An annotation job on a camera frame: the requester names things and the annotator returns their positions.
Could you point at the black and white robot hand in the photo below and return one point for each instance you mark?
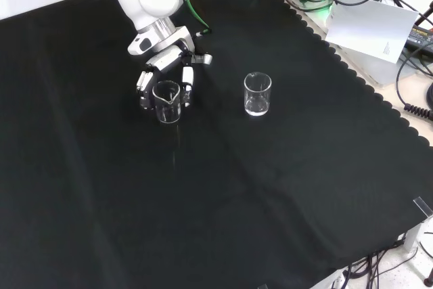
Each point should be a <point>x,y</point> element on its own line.
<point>165,60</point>

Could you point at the clear glass beaker with spout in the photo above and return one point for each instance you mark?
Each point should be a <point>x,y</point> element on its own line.
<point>167,106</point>

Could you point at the clear glass rod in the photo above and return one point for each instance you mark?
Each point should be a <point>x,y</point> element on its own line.
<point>177,140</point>

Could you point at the black bench cloth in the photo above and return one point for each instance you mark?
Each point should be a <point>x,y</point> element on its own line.
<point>135,184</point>

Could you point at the pale board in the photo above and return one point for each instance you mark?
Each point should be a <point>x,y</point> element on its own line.
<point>368,28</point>

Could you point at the black power adapter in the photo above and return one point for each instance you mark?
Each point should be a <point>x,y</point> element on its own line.
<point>421,35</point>

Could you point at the grey tape strip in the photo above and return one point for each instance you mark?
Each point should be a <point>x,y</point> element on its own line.
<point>423,206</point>

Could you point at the white bench leg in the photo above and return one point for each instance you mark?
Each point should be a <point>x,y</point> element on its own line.
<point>411,238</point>

